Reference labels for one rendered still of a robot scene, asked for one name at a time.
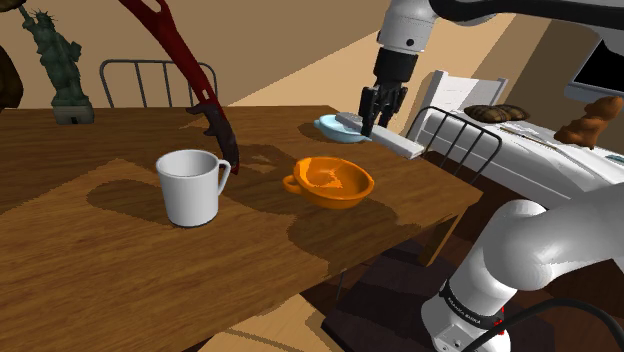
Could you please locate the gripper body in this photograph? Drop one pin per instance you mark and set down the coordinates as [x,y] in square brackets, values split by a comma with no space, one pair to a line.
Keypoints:
[396,68]

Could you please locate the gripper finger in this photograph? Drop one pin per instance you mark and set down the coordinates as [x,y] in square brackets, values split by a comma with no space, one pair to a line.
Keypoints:
[368,109]
[394,102]

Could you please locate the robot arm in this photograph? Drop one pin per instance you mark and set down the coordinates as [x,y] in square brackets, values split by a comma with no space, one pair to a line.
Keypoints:
[531,244]

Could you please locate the white flat bar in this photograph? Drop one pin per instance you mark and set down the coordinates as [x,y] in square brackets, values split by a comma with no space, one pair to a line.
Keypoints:
[397,140]

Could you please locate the light blue bowl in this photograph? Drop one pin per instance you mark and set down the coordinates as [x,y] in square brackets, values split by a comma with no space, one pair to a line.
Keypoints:
[336,130]

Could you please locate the black metal chair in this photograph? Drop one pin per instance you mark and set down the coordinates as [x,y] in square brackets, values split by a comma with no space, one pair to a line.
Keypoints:
[456,134]

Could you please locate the brown checked cushion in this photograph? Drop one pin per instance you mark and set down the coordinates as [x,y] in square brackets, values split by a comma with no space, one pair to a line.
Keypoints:
[497,113]

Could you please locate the white bed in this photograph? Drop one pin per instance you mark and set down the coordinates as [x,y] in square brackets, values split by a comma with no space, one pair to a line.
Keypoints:
[531,161]

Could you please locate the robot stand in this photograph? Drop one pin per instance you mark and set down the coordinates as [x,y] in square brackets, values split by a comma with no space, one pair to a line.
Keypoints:
[385,297]

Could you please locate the brown teddy bear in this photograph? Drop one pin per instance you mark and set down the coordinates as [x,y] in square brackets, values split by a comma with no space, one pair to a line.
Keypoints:
[587,124]

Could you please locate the white mug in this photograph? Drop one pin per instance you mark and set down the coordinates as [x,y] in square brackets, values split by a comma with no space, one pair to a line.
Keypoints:
[187,190]

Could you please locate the red and black curved tool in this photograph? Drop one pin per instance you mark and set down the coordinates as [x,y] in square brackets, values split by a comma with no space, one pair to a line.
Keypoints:
[175,44]

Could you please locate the grey framed screen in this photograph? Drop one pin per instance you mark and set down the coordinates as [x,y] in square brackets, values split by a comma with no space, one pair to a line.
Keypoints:
[602,68]

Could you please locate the grey metal chair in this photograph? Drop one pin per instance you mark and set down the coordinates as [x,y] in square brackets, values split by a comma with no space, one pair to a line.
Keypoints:
[141,78]

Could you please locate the green statue figure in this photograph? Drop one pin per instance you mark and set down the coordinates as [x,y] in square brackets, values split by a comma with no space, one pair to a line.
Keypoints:
[58,58]

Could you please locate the wooden table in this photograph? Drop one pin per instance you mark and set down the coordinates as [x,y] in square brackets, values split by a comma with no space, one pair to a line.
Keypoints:
[97,273]

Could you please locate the brown rounded thing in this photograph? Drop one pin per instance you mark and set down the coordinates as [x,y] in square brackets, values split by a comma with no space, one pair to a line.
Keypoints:
[8,80]

